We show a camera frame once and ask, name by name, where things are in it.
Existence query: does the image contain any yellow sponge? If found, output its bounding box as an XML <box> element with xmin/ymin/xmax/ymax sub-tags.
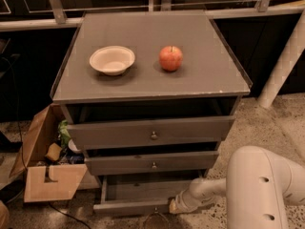
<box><xmin>45</xmin><ymin>143</ymin><xmax>62</xmax><ymax>161</ymax></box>

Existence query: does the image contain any green plastic bag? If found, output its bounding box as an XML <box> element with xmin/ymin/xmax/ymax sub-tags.
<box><xmin>57</xmin><ymin>120</ymin><xmax>71</xmax><ymax>148</ymax></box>

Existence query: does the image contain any grey bottom drawer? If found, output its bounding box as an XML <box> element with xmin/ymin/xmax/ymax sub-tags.
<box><xmin>93</xmin><ymin>170</ymin><xmax>204</xmax><ymax>229</ymax></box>

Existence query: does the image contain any red apple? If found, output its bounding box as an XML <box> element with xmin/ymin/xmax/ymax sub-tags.
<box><xmin>159</xmin><ymin>46</ymin><xmax>183</xmax><ymax>72</ymax></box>

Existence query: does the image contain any open cardboard box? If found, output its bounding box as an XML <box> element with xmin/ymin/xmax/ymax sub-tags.
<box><xmin>10</xmin><ymin>104</ymin><xmax>99</xmax><ymax>202</ymax></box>

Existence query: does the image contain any grey top drawer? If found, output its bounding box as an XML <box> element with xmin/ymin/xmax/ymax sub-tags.
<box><xmin>68</xmin><ymin>115</ymin><xmax>234</xmax><ymax>150</ymax></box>

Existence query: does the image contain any grey middle drawer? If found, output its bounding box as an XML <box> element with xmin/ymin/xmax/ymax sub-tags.
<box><xmin>85</xmin><ymin>151</ymin><xmax>218</xmax><ymax>176</ymax></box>

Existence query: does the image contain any metal window railing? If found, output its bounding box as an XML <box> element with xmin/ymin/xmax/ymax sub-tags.
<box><xmin>0</xmin><ymin>0</ymin><xmax>305</xmax><ymax>31</ymax></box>

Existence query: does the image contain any grey wooden drawer cabinet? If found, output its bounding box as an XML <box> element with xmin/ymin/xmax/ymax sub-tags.
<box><xmin>50</xmin><ymin>10</ymin><xmax>254</xmax><ymax>179</ymax></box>

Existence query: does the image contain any white slanted support pole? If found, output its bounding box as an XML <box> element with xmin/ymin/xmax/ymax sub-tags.
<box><xmin>257</xmin><ymin>11</ymin><xmax>305</xmax><ymax>109</ymax></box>

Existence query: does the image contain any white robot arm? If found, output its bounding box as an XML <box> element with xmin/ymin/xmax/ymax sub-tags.
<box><xmin>170</xmin><ymin>146</ymin><xmax>305</xmax><ymax>229</ymax></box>

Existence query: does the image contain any grey drawer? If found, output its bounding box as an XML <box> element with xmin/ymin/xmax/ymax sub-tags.
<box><xmin>68</xmin><ymin>115</ymin><xmax>234</xmax><ymax>150</ymax></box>
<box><xmin>93</xmin><ymin>170</ymin><xmax>204</xmax><ymax>229</ymax></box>
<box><xmin>85</xmin><ymin>151</ymin><xmax>218</xmax><ymax>176</ymax></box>

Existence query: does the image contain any white paper bowl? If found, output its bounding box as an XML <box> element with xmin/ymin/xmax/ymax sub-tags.
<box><xmin>90</xmin><ymin>46</ymin><xmax>135</xmax><ymax>76</ymax></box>

